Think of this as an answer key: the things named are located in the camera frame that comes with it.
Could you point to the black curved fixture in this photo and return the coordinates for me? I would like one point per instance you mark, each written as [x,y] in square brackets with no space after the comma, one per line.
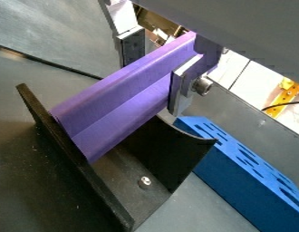
[138,173]

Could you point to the blue shape-sorting block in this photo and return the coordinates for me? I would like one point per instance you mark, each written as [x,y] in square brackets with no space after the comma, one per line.
[253,187]

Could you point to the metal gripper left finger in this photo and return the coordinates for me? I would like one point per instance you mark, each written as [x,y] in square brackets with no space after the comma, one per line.
[127,33]

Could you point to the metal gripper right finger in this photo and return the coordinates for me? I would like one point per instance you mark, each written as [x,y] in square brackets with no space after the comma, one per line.
[186,82]

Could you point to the purple star-profile bar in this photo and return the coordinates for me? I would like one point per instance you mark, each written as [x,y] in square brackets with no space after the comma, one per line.
[106,111]

